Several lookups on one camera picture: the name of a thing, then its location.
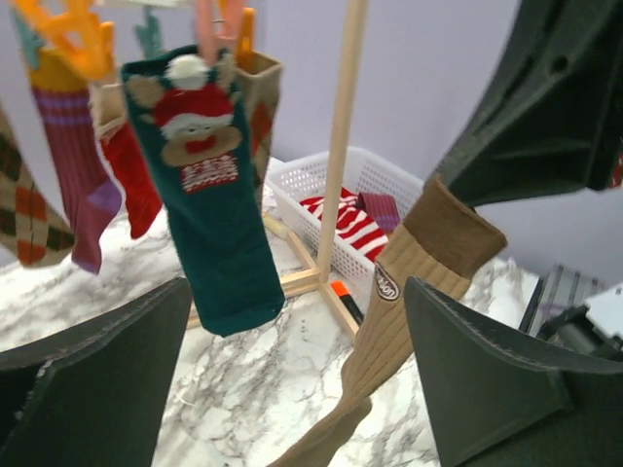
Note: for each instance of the plain tan sock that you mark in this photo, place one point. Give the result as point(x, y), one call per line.
point(442, 241)

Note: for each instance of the beige argyle sock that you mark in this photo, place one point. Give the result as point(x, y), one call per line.
point(30, 228)
point(259, 77)

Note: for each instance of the black orange highlighter marker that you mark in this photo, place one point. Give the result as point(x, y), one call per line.
point(342, 291)

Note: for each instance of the white plastic basket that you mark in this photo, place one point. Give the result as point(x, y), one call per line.
point(299, 188)

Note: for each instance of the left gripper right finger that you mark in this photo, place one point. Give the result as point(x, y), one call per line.
point(498, 397)

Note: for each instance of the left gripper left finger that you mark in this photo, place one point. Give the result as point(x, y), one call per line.
point(94, 394)

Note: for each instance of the pink clothespin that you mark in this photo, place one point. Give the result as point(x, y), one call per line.
point(211, 39)

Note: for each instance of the red white striped sock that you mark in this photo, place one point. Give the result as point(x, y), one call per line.
point(357, 228)

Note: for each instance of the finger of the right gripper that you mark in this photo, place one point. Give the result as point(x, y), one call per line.
point(550, 121)

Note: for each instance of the yellow highlighter marker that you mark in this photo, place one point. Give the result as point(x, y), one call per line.
point(275, 226)

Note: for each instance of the purple yellow striped sock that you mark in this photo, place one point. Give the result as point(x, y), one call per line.
point(91, 200)

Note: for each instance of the yellow orange clothespin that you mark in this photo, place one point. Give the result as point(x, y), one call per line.
point(245, 50)

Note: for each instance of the red beige reindeer sock front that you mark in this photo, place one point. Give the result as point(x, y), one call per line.
point(123, 153)

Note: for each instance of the wooden hanger rack frame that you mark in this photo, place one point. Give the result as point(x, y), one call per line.
point(315, 275)

